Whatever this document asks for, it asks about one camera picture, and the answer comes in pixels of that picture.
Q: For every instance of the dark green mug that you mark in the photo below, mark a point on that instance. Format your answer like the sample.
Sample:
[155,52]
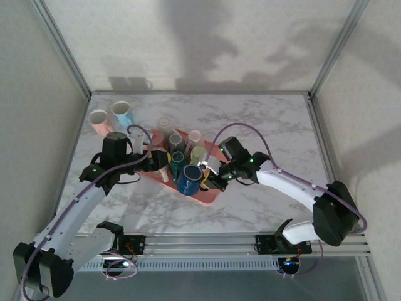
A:
[178,160]

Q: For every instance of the dark blue mug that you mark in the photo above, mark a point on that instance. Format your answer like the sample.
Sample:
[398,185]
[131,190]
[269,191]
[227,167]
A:
[188,185]

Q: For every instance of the red mug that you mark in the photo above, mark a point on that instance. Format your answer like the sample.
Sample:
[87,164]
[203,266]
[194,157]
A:
[156,138]

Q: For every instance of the yellow-green mug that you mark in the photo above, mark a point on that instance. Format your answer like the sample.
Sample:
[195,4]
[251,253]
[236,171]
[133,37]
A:
[197,153]

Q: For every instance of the pink faceted mug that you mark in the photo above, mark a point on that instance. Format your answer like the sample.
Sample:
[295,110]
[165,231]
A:
[98,117]

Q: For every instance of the cream mug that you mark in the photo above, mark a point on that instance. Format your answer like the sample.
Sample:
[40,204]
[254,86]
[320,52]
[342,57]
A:
[194,136]

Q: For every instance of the light blue mug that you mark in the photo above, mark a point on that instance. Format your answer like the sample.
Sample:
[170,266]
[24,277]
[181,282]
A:
[120,108]

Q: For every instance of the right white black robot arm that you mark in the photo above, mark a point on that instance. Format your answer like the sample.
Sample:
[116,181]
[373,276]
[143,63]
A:
[288,183]

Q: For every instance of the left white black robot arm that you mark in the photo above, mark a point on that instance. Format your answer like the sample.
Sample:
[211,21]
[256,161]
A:
[72,213]

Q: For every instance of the small white mug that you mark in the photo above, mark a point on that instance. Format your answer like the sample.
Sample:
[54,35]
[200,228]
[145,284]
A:
[163,121]

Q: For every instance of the pink plastic tray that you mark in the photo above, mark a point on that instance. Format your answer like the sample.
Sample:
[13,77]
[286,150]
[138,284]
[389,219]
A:
[203,197]

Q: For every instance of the aluminium mounting rail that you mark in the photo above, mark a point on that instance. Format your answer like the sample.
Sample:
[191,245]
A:
[200,246]

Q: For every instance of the aluminium table edge rail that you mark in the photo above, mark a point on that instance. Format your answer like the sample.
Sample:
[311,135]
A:
[141,92]

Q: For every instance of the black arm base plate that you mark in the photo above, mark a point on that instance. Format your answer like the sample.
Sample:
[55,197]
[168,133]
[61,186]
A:
[139,243]
[264,243]

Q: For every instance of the aluminium side rail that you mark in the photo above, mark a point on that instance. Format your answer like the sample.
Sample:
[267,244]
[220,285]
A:
[324,156]

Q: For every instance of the aluminium frame post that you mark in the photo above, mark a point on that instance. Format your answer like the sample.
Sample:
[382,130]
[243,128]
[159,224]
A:
[338,47]
[64,50]

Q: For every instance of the aluminium frame leg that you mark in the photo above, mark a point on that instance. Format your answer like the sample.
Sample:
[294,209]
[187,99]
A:
[371,279]

